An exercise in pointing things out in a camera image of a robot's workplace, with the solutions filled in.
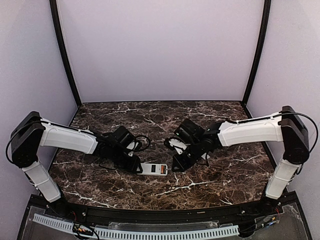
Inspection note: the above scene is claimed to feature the white remote control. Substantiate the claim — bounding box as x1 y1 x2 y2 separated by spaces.
139 163 168 177

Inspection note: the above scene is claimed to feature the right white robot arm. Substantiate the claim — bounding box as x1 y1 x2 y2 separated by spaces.
167 105 315 200

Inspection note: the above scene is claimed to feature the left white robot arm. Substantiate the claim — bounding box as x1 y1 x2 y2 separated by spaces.
5 111 143 203

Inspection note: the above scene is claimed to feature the red battery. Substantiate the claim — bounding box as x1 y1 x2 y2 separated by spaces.
160 165 167 175

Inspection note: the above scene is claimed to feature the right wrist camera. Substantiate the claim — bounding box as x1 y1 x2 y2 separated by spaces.
174 118 205 144

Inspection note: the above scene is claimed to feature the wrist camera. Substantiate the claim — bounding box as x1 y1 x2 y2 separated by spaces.
112 125 135 148
174 118 205 144

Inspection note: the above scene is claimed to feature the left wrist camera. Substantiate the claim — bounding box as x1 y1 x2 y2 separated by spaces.
112 125 135 148

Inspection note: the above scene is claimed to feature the black front rail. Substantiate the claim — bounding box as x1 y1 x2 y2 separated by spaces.
54 200 282 226

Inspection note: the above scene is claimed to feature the white slotted cable duct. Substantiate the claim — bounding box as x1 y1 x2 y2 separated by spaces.
32 213 240 240

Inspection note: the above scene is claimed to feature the right black frame post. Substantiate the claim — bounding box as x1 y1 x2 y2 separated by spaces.
241 0 272 106

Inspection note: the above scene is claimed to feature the black frame post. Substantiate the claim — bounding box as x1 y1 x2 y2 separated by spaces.
49 0 82 108
241 0 272 106

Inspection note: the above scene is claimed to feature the left black frame post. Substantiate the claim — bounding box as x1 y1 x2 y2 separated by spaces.
49 0 82 108

